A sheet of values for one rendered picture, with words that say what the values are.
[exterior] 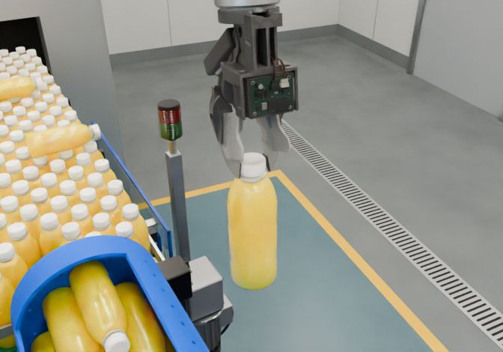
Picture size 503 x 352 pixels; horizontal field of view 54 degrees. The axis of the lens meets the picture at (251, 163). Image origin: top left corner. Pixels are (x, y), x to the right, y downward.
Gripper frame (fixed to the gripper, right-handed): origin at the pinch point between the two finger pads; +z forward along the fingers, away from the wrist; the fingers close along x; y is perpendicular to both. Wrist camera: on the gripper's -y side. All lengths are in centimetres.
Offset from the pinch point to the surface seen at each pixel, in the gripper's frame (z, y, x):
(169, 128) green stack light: 17, -73, 5
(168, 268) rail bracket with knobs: 42, -43, -6
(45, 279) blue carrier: 23.6, -22.9, -30.3
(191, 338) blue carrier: 29.4, -4.3, -10.4
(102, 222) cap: 30, -52, -18
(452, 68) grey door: 79, -281, 310
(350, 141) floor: 111, -244, 178
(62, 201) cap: 29, -64, -26
